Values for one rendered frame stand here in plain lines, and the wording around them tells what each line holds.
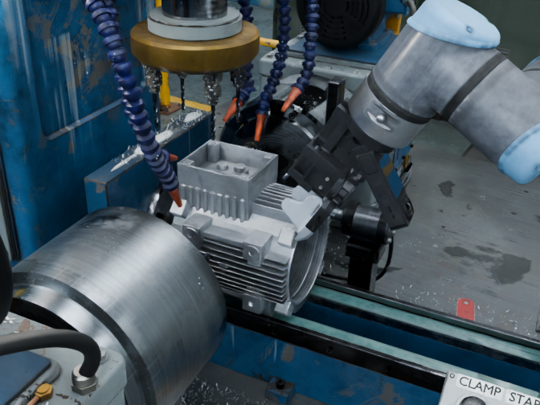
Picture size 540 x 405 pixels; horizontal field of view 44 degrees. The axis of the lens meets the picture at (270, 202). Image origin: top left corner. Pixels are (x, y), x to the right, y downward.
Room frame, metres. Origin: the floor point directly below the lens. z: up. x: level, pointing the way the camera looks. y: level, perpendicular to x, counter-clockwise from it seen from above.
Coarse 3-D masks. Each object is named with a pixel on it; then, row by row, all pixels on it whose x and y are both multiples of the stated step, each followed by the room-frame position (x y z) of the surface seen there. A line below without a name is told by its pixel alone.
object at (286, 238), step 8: (184, 200) 0.87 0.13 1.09; (176, 208) 0.87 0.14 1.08; (184, 208) 0.87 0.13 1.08; (176, 216) 0.88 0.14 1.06; (184, 216) 0.86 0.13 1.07; (280, 232) 0.80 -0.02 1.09; (288, 232) 0.80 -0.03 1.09; (296, 232) 0.80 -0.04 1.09; (280, 240) 0.79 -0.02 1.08; (288, 240) 0.79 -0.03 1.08; (296, 240) 0.80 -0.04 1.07; (320, 272) 0.91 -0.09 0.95; (288, 304) 0.79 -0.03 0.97; (280, 312) 0.79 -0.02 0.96; (288, 312) 0.79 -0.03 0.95
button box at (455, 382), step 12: (456, 372) 0.54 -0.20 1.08; (444, 384) 0.53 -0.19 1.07; (456, 384) 0.52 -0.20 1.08; (468, 384) 0.52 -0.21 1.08; (480, 384) 0.52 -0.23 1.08; (492, 384) 0.52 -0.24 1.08; (444, 396) 0.52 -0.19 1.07; (456, 396) 0.51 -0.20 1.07; (480, 396) 0.51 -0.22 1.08; (492, 396) 0.51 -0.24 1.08; (504, 396) 0.51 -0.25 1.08; (516, 396) 0.51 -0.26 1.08; (528, 396) 0.50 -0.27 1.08
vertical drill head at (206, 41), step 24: (168, 0) 0.90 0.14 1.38; (192, 0) 0.89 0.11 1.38; (216, 0) 0.90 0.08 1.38; (144, 24) 0.94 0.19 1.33; (168, 24) 0.88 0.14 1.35; (192, 24) 0.87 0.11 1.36; (216, 24) 0.88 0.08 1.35; (240, 24) 0.92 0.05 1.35; (144, 48) 0.86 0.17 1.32; (168, 48) 0.85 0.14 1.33; (192, 48) 0.84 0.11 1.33; (216, 48) 0.85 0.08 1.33; (240, 48) 0.87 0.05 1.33; (168, 72) 0.86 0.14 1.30; (192, 72) 0.85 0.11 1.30; (216, 72) 0.86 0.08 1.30; (240, 72) 0.94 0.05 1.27; (216, 96) 0.87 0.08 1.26
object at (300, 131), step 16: (288, 80) 1.23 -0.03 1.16; (320, 80) 1.23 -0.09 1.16; (256, 96) 1.18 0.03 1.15; (272, 96) 1.13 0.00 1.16; (304, 96) 1.14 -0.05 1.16; (320, 96) 1.16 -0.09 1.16; (240, 112) 1.14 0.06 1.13; (272, 112) 1.11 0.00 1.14; (288, 112) 1.10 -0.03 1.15; (304, 112) 1.09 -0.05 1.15; (320, 112) 1.11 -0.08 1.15; (224, 128) 1.15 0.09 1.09; (240, 128) 1.13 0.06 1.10; (272, 128) 1.11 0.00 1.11; (288, 128) 1.10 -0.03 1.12; (304, 128) 1.09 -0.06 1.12; (320, 128) 1.08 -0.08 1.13; (240, 144) 1.13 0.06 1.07; (256, 144) 1.12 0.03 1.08; (272, 144) 1.11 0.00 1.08; (288, 144) 1.09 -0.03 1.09; (304, 144) 1.08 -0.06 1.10; (288, 160) 1.09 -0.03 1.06; (288, 176) 1.02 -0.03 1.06
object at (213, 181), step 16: (208, 144) 0.96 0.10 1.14; (224, 144) 0.97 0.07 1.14; (192, 160) 0.92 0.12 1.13; (208, 160) 0.96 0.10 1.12; (224, 160) 0.97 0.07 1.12; (240, 160) 0.95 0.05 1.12; (256, 160) 0.94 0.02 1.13; (272, 160) 0.91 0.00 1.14; (192, 176) 0.88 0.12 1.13; (208, 176) 0.87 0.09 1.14; (224, 176) 0.86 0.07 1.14; (240, 176) 0.86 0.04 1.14; (256, 176) 0.86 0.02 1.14; (272, 176) 0.92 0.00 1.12; (192, 192) 0.88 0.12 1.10; (208, 192) 0.87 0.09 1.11; (224, 192) 0.86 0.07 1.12; (240, 192) 0.85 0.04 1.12; (256, 192) 0.86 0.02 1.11; (208, 208) 0.87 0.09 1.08; (224, 208) 0.86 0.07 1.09; (240, 208) 0.84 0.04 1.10
